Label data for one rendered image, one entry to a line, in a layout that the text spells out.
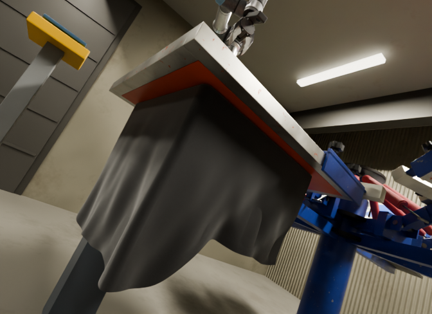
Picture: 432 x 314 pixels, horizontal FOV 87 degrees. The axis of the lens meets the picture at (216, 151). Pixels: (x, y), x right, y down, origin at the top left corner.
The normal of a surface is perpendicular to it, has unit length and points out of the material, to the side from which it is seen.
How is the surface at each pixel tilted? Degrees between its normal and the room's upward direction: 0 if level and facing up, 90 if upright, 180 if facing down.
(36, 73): 90
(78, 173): 90
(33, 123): 90
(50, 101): 90
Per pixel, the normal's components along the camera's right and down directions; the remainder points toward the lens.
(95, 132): 0.51, 0.00
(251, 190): 0.67, 0.22
